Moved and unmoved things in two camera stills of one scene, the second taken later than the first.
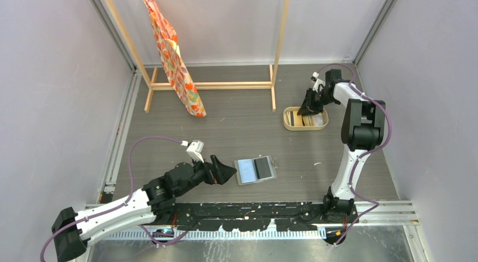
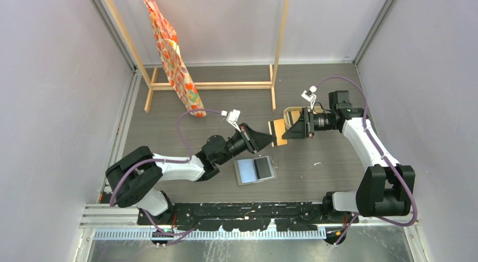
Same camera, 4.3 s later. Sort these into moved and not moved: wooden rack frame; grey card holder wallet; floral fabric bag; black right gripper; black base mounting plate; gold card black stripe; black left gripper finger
Moved: gold card black stripe; black left gripper finger; black right gripper
Not moved: grey card holder wallet; wooden rack frame; floral fabric bag; black base mounting plate
